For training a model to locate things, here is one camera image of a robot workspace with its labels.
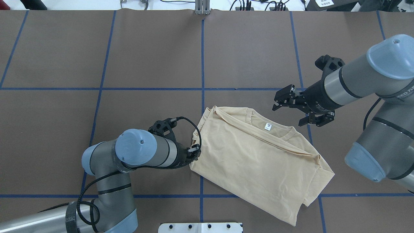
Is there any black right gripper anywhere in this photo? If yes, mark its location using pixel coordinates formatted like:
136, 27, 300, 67
272, 79, 337, 127

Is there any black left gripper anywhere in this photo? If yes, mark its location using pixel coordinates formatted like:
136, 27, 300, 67
177, 144, 201, 164

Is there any cream long-sleeve graphic shirt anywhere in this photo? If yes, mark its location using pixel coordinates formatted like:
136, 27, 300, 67
190, 106, 335, 227

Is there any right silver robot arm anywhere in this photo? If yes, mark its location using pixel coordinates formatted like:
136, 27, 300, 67
272, 34, 414, 193

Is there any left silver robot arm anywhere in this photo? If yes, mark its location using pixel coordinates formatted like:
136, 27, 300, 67
1, 129, 202, 233

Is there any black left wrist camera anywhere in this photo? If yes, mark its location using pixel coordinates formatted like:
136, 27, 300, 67
148, 118, 178, 143

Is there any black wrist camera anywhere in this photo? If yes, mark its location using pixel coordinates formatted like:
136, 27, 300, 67
148, 118, 178, 143
314, 54, 345, 79

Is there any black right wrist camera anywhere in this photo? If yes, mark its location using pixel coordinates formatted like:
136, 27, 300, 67
314, 54, 345, 79

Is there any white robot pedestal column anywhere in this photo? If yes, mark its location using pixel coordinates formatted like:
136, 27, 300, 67
158, 222, 244, 233

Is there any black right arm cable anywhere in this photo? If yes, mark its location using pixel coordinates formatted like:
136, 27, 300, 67
363, 97, 382, 131

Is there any aluminium frame post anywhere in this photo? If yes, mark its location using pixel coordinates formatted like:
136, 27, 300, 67
194, 0, 211, 15

